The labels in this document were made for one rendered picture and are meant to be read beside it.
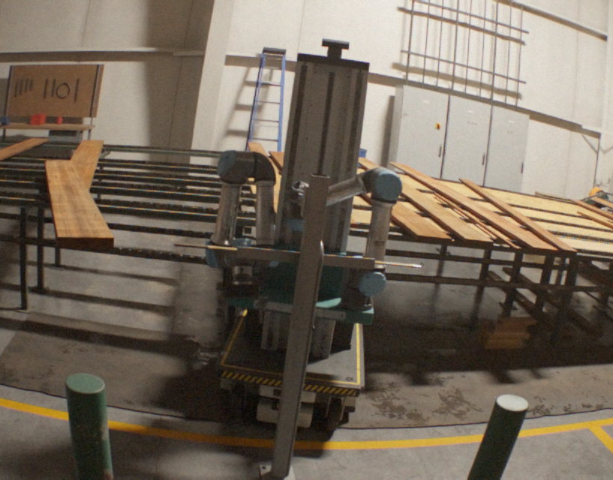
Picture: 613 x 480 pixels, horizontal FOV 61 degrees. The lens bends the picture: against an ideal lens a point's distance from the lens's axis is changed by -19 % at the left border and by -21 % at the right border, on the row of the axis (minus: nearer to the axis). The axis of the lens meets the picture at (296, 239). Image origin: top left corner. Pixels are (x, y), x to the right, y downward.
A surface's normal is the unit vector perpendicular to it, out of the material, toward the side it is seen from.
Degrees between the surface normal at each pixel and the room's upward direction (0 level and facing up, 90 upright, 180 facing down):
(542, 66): 91
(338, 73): 90
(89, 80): 90
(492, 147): 90
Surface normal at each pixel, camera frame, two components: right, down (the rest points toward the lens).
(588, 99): 0.15, 0.26
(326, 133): -0.07, 0.22
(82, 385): 0.12, -0.97
